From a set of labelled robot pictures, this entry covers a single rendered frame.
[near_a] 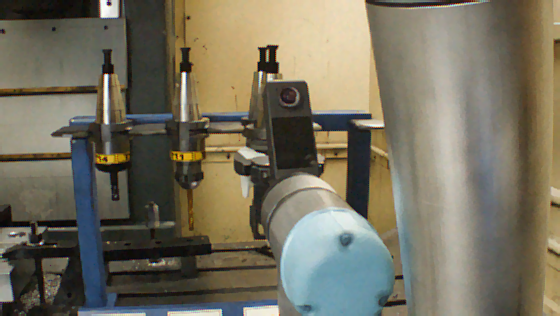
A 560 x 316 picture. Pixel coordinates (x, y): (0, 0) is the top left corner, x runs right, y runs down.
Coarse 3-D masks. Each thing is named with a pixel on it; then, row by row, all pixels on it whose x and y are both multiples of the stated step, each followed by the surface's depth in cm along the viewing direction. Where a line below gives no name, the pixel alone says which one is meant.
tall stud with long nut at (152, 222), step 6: (150, 204) 101; (150, 210) 100; (156, 210) 101; (150, 216) 100; (156, 216) 101; (150, 222) 101; (156, 222) 101; (150, 228) 101; (150, 234) 102; (156, 234) 102
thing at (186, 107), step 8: (176, 80) 71; (184, 80) 70; (192, 80) 71; (176, 88) 71; (184, 88) 71; (192, 88) 71; (176, 96) 71; (184, 96) 71; (192, 96) 71; (176, 104) 71; (184, 104) 71; (192, 104) 71; (200, 104) 73; (176, 112) 71; (184, 112) 71; (192, 112) 71; (200, 112) 72; (176, 120) 71; (184, 120) 71; (192, 120) 71; (200, 120) 72
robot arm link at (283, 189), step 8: (296, 176) 46; (304, 176) 46; (312, 176) 46; (280, 184) 46; (288, 184) 44; (296, 184) 44; (304, 184) 43; (312, 184) 43; (320, 184) 44; (328, 184) 47; (272, 192) 45; (280, 192) 44; (288, 192) 43; (272, 200) 44; (264, 208) 45; (272, 208) 43; (264, 216) 44; (264, 224) 44
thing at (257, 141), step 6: (246, 126) 64; (252, 126) 65; (246, 132) 64; (252, 132) 63; (258, 132) 62; (264, 132) 62; (252, 138) 64; (258, 138) 62; (264, 138) 62; (246, 144) 64; (252, 144) 63; (258, 144) 63; (264, 144) 62; (258, 150) 63; (264, 150) 62
